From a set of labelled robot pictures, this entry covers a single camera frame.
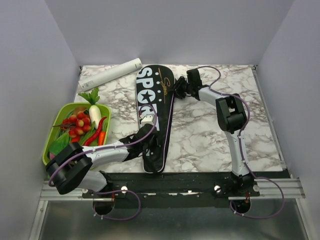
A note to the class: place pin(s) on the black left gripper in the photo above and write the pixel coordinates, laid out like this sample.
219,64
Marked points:
156,142

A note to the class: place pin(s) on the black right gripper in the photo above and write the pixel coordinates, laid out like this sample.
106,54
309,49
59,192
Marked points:
177,86

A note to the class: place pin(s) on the black sport racket bag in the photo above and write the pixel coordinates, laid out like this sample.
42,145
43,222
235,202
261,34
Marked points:
154,95

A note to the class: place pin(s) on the white shuttlecock tube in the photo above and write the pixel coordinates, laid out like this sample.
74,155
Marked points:
110,74

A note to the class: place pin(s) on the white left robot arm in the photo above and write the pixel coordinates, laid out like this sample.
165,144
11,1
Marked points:
71,166

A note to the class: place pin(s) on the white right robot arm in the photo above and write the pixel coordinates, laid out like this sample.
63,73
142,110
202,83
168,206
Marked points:
232,120

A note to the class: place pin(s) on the small orange carrot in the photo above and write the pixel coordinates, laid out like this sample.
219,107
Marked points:
101,138

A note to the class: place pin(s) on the red chili pepper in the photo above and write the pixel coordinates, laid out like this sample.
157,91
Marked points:
96,133

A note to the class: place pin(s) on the white radish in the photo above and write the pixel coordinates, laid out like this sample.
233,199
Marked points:
95,115

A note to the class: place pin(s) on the red cherry tomato bunch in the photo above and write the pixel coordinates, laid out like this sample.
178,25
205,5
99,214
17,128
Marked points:
77,125

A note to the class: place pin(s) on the green vegetable tray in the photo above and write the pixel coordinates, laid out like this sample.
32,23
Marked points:
65,112

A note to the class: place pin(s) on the green leafy vegetable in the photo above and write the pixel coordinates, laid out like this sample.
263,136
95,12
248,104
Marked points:
59,144

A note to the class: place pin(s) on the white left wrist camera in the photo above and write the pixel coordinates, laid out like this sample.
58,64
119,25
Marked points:
148,119

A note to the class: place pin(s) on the aluminium frame rail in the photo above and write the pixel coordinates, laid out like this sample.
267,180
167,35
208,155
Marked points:
277,188

